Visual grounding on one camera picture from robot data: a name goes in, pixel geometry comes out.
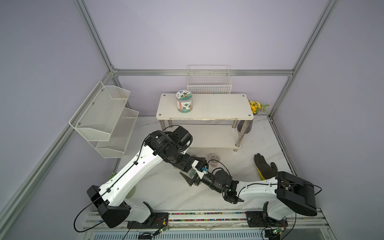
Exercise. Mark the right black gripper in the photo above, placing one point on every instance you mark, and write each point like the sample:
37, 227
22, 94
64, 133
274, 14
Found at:
190, 180

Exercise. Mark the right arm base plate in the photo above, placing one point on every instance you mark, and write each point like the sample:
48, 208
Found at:
257, 219

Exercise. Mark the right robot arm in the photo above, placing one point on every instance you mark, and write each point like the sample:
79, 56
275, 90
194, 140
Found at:
285, 193

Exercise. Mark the aluminium front rail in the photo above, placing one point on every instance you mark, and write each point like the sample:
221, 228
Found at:
232, 224

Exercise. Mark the white mesh wall rack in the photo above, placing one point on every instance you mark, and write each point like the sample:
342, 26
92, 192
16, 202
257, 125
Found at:
105, 121

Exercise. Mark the strawberry lid seed container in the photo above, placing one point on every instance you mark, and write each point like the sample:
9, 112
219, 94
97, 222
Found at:
184, 101

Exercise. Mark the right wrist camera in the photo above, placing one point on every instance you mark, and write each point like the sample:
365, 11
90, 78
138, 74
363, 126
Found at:
200, 167

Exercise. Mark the yellow sunflower plant pot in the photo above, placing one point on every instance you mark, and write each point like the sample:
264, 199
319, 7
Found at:
256, 108

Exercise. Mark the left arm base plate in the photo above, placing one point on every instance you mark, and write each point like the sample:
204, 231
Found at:
147, 220

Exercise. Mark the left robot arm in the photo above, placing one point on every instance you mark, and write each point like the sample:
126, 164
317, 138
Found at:
159, 146

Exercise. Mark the white wire basket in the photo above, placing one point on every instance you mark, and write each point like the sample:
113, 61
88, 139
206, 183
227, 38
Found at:
209, 79

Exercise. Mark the white two-tier shelf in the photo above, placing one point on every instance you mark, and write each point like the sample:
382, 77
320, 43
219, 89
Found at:
216, 120

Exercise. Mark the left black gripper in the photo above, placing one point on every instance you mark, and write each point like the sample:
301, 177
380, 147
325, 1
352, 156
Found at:
186, 165

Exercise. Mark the black yellow work glove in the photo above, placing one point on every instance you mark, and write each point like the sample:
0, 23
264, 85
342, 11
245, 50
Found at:
265, 170

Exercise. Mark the small red-based clear cup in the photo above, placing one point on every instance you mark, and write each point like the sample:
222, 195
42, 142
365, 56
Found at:
214, 160

